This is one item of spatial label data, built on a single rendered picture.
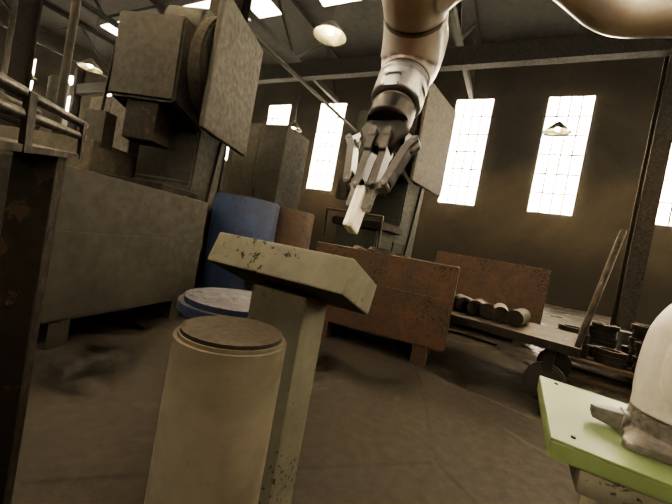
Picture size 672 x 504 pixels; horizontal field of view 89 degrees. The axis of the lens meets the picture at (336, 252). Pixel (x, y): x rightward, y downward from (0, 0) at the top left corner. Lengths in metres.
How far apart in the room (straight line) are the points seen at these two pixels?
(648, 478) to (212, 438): 0.62
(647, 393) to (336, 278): 0.61
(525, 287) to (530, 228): 8.14
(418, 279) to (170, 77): 2.45
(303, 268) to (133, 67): 3.14
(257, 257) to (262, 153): 4.27
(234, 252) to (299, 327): 0.15
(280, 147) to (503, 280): 3.02
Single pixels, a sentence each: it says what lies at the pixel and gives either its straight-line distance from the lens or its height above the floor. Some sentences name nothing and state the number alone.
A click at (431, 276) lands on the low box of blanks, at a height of 0.54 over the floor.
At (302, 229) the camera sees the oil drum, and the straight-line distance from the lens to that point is 3.43.
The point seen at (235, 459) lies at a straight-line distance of 0.40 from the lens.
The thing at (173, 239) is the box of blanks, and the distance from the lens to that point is 2.17.
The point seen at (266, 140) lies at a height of 1.78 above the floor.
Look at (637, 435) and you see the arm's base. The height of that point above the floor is 0.40.
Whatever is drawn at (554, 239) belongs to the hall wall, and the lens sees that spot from 11.75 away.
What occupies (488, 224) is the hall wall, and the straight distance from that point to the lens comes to 11.77.
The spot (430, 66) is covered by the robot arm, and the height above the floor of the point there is 0.95.
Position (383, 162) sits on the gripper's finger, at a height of 0.77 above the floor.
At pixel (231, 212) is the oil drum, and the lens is 3.00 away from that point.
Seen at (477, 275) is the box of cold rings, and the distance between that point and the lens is 3.65.
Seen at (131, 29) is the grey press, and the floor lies 2.01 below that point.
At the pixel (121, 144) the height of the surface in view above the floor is 1.26.
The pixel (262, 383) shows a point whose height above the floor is 0.48.
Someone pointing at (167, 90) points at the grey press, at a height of 1.57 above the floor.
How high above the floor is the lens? 0.63
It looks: 2 degrees down
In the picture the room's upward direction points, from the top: 10 degrees clockwise
